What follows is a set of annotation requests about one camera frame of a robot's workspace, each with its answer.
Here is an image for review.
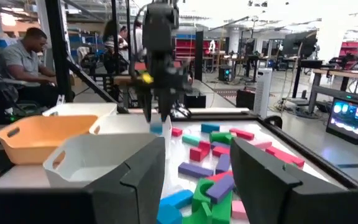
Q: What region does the yellow cable tag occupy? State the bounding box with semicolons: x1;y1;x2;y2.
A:
140;72;154;85

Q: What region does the white plastic bin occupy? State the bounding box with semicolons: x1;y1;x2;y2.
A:
41;102;118;118
88;114;173;158

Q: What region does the wooden top desk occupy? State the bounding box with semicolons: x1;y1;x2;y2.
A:
308;67;358;114

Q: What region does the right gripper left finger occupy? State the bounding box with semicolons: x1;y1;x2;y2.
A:
84;136;167;224

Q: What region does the black diagonal strut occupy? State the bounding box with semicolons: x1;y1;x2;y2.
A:
67;57;130;114

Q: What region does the white tower fan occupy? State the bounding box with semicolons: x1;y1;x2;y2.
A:
252;67;273;119

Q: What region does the computer tower with lights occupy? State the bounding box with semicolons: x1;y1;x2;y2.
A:
325;98;358;146

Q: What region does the person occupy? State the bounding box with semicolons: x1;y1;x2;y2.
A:
130;20;147;63
1;27;62;108
103;19;130;75

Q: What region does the orange plastic bin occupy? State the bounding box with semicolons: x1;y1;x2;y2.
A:
0;114;99;166

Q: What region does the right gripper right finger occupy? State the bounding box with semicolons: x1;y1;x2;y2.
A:
229;138;351;224

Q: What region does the red storage shelf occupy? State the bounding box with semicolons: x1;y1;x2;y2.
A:
175;37;220;58
337;40;358;71

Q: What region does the small black computer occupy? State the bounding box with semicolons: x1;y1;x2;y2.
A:
218;65;233;82

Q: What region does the black pillar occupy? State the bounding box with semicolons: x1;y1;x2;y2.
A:
194;30;204;82

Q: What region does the teal wooden block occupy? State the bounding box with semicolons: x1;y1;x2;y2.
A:
181;133;202;147

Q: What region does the black frame post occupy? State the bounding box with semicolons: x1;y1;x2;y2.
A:
44;0;76;103

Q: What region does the pink wooden block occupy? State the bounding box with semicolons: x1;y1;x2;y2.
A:
231;200;249;220
249;139;273;151

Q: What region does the black monitor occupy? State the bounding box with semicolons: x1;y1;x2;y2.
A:
282;30;319;58

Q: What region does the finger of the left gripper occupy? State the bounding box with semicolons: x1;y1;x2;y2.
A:
158;91;173;124
140;89;154;124

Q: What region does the light grey plastic bin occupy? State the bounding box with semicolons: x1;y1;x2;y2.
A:
42;133;158;189

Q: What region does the black box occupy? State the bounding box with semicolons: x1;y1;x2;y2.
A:
236;88;256;110
183;90;207;109

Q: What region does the black frame corner bracket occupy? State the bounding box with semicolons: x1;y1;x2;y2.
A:
263;114;284;129

